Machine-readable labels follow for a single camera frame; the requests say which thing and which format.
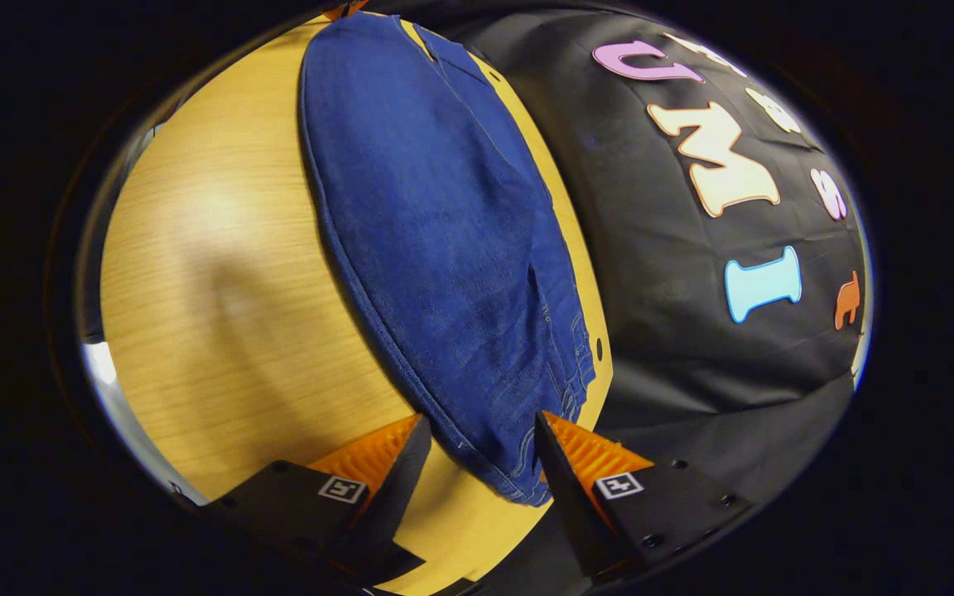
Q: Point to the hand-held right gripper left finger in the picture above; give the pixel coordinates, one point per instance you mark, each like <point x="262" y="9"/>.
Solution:
<point x="398" y="488"/>

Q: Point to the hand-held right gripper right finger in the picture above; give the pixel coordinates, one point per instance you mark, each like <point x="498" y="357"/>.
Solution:
<point x="564" y="497"/>

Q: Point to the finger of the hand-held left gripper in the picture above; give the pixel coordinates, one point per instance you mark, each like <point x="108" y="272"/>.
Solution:
<point x="346" y="8"/>

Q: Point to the blue denim jeans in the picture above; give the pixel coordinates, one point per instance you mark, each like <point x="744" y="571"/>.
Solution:
<point x="427" y="232"/>

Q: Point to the black backdrop cloth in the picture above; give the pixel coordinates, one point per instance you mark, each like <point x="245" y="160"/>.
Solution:
<point x="651" y="248"/>

